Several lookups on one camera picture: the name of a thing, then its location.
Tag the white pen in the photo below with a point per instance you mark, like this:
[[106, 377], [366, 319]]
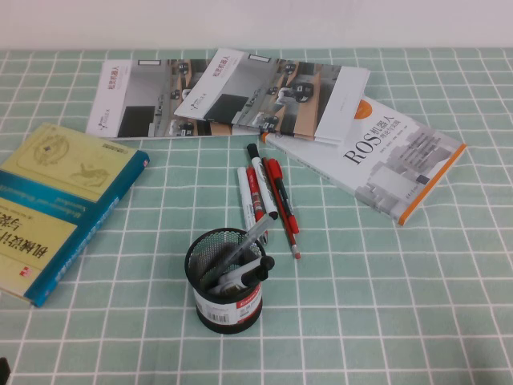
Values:
[[245, 192]]

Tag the white ROS book orange spine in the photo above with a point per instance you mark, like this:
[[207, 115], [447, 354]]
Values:
[[384, 160]]

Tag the yellow and teal hardcover book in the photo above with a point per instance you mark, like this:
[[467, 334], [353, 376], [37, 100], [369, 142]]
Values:
[[60, 192]]

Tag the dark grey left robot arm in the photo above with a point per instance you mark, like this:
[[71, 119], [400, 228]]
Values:
[[3, 373]]

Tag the black mesh pen holder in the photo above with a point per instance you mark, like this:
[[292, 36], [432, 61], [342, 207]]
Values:
[[224, 313]]

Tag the grey translucent pen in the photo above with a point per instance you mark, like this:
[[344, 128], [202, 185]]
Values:
[[244, 244]]

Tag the white marker with black cap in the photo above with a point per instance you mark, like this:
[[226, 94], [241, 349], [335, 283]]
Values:
[[262, 180], [256, 266], [244, 280]]

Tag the white photo cover brochure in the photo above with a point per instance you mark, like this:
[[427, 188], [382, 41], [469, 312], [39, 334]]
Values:
[[276, 96], [136, 96]]

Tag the red pencil with eraser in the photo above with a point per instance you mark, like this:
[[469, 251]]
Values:
[[285, 224]]

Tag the red marker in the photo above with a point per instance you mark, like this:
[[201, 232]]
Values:
[[254, 188]]

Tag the red and black pen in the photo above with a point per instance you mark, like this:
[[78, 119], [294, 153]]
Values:
[[283, 196]]

